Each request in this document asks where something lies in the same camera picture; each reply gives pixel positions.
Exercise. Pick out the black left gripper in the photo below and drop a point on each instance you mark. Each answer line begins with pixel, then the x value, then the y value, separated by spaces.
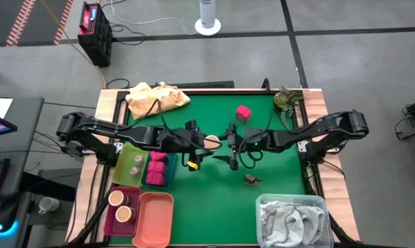
pixel 186 141

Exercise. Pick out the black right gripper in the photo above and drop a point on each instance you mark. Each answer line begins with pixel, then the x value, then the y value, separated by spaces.
pixel 245 141

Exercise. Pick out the tan-lidded spice jar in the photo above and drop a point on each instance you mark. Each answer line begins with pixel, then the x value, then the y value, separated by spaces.
pixel 116 198
pixel 124 214
pixel 212 142

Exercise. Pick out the brown spice pouch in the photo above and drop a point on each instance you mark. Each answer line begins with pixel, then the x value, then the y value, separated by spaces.
pixel 251 179

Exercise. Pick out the small spice jar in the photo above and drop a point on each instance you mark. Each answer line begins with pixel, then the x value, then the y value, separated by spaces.
pixel 135 171
pixel 139 159

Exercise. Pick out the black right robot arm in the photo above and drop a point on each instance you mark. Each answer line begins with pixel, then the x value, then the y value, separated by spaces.
pixel 314 131

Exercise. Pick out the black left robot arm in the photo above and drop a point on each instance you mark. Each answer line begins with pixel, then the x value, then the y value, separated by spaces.
pixel 124 132

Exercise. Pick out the blue plastic tray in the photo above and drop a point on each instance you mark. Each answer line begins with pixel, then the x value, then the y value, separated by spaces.
pixel 171 165

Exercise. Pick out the green table mat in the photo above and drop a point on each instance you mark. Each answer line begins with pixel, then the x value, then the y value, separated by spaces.
pixel 210 206

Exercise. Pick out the yellow checked cloth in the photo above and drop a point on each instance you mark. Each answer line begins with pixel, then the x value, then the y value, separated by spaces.
pixel 148 100

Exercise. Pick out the potted succulent plant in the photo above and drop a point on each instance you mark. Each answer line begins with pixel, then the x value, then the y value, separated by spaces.
pixel 282 99

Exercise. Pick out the green plastic tray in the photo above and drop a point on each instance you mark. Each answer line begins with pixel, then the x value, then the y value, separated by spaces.
pixel 124 162

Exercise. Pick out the orange plastic tray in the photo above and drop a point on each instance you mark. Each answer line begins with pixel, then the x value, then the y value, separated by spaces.
pixel 153 220

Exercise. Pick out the grey cloth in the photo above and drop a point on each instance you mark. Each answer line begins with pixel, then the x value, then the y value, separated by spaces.
pixel 289 224

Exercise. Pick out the clear plastic bin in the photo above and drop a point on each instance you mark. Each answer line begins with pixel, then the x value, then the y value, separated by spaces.
pixel 317 200

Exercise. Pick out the magenta plastic tray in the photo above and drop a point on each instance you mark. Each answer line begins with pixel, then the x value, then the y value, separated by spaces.
pixel 112 225

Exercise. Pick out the white tower fan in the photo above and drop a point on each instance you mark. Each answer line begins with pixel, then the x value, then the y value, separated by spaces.
pixel 207 13

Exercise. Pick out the black crate red top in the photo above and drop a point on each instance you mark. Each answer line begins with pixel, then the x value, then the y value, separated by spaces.
pixel 97 41

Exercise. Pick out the white mug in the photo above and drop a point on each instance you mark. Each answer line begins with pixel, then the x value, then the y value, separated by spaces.
pixel 48 205

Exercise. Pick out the grey desk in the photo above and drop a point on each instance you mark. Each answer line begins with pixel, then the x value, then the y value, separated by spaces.
pixel 21 148

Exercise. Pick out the black computer mouse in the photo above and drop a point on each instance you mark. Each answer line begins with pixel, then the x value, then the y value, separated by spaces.
pixel 5 215

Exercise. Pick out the black table frame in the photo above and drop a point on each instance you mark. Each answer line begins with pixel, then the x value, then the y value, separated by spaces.
pixel 120 110

